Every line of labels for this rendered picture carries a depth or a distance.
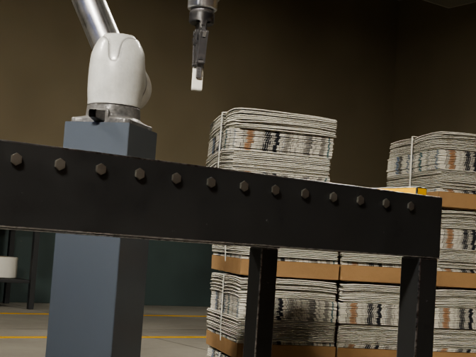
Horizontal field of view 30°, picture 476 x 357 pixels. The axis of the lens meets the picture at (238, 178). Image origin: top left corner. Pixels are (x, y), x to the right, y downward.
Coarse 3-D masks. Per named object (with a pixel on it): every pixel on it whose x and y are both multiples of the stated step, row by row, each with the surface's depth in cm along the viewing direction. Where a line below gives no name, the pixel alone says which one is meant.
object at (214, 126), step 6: (216, 120) 272; (210, 126) 279; (216, 126) 271; (210, 132) 278; (216, 132) 271; (210, 138) 278; (216, 138) 268; (210, 144) 277; (216, 144) 268; (210, 150) 276; (216, 150) 267; (210, 156) 274; (216, 156) 264; (210, 162) 272; (216, 162) 263
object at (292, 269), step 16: (224, 256) 262; (240, 272) 242; (288, 272) 246; (304, 272) 247; (320, 272) 248; (336, 272) 249; (352, 272) 250; (368, 272) 251; (384, 272) 253; (400, 272) 254; (448, 272) 257; (208, 336) 273; (224, 352) 253; (240, 352) 241; (272, 352) 243; (288, 352) 244; (304, 352) 245; (320, 352) 246; (352, 352) 248; (368, 352) 250; (384, 352) 251; (448, 352) 256
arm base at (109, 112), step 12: (96, 108) 250; (108, 108) 250; (120, 108) 251; (132, 108) 253; (72, 120) 251; (84, 120) 251; (96, 120) 249; (108, 120) 249; (120, 120) 247; (132, 120) 251
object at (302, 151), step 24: (240, 120) 242; (264, 120) 244; (288, 120) 246; (312, 120) 247; (336, 120) 249; (240, 144) 243; (264, 144) 245; (288, 144) 247; (312, 144) 248; (240, 168) 244; (264, 168) 245; (288, 168) 247; (312, 168) 248
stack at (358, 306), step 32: (448, 224) 259; (288, 256) 246; (320, 256) 248; (352, 256) 251; (384, 256) 253; (448, 256) 258; (224, 288) 260; (288, 288) 245; (320, 288) 247; (352, 288) 250; (384, 288) 252; (448, 288) 264; (224, 320) 256; (288, 320) 245; (320, 320) 247; (352, 320) 249; (384, 320) 251; (448, 320) 256
